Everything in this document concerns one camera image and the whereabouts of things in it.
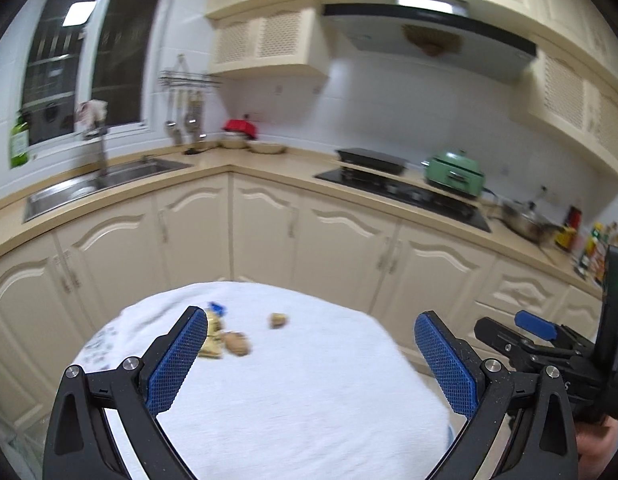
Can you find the white towel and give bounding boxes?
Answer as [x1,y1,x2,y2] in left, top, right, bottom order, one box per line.
[86,281,457,480]

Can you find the green glass bottle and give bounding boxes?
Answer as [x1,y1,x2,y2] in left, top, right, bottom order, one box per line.
[9,109,31,170]

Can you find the person's right hand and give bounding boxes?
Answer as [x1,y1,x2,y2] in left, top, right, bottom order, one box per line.
[576,417,618,480]

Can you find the black gas stove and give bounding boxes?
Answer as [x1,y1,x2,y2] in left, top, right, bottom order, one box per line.
[313,167,492,233]

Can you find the small lattice door cabinet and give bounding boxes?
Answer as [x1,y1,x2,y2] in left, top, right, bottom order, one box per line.
[206,2,330,78]

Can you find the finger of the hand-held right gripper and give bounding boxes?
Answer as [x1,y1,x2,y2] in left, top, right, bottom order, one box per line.
[474,316,537,368]
[514,310,574,343]

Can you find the pink white rag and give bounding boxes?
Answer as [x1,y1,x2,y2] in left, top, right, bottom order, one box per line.
[75,101,109,128]

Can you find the metal faucet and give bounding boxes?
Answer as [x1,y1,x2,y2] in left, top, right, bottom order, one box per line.
[84,127,112,177]

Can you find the tall lattice door cabinet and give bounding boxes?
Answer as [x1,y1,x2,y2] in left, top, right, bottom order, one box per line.
[509,35,618,183]

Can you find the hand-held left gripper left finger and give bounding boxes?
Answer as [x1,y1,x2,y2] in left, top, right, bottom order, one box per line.
[43,306,210,480]

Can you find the green electric pot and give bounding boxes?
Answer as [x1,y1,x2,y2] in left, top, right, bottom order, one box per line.
[421,149,486,198]

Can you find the kitchen window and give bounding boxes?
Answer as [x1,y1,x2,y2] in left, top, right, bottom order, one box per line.
[19,0,175,146]

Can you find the black grill pan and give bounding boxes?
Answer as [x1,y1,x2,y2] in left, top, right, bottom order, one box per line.
[336,147,409,176]

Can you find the cream lower kitchen cabinets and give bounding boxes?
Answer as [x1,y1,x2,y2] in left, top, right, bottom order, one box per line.
[0,172,604,431]

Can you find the range hood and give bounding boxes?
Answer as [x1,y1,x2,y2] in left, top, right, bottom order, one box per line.
[321,0,538,83]

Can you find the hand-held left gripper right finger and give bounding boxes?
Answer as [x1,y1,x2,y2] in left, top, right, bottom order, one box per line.
[414,310,580,480]

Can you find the biscuit packet with blue label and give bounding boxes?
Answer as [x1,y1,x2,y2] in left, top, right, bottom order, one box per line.
[198,301,228,360]

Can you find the round table with floral cloth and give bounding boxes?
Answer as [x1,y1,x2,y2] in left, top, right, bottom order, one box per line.
[69,281,457,480]

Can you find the steel kitchen sink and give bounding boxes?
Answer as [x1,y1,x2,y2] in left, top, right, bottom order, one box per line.
[23,157,194,224]

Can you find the steel cooking pot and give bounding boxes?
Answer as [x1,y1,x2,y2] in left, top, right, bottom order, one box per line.
[491,200,560,243]

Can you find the green capped seasoning bottle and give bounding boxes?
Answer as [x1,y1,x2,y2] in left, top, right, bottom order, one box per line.
[581,225,607,276]

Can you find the wall utensil rack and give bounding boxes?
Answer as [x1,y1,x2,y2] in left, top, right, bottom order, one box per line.
[158,54,222,88]

